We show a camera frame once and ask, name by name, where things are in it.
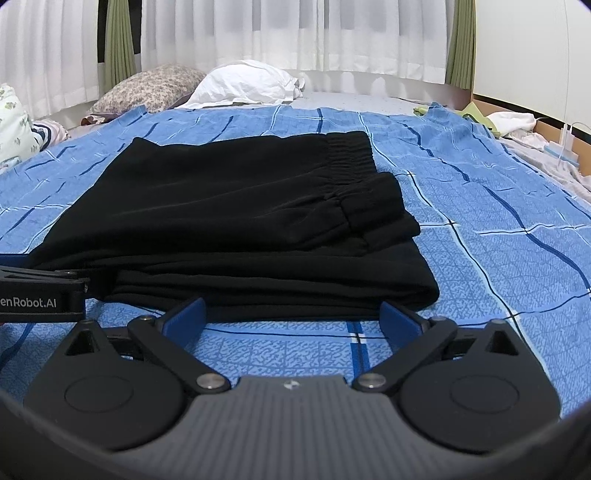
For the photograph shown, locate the green curtain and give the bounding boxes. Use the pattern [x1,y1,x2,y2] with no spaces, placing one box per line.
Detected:
[99,0,143,95]
[444,0,477,90]

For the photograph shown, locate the wooden bed frame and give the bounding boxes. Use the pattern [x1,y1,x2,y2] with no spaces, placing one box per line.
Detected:
[472,93,591,178]

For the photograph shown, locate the blue striped blanket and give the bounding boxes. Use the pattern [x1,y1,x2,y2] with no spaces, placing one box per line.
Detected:
[0,102,591,407]

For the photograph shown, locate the folded floral white quilt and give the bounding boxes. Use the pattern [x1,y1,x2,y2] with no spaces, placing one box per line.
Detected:
[0,83,41,163]

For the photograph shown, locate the floral patterned pillow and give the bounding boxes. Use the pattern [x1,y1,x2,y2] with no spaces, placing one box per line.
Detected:
[89,65,208,116]

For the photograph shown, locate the light green cloth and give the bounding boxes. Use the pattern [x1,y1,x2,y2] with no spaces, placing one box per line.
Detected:
[413,102,502,137]

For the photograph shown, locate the white crumpled cloth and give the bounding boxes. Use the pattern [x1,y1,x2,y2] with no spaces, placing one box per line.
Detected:
[487,111,539,138]

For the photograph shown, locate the white sheer curtain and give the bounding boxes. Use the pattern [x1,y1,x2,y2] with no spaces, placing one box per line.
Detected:
[0,0,105,121]
[139,0,451,86]

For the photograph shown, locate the blue white striped cloth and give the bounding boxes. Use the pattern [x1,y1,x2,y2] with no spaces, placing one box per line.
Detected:
[31,119,69,151]

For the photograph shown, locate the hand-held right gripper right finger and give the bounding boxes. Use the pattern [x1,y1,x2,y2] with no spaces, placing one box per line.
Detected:
[352,300,520,394]

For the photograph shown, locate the white cable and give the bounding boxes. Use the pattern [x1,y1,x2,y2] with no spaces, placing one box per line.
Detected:
[556,0,575,160]

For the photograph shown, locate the black pants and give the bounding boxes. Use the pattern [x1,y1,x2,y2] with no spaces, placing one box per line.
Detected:
[23,130,440,324]

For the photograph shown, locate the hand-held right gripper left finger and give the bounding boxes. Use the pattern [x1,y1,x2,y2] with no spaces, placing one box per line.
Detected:
[65,296,232,394]

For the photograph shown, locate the white pillow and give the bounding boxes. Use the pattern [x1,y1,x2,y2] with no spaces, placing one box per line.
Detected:
[178,60,305,109]

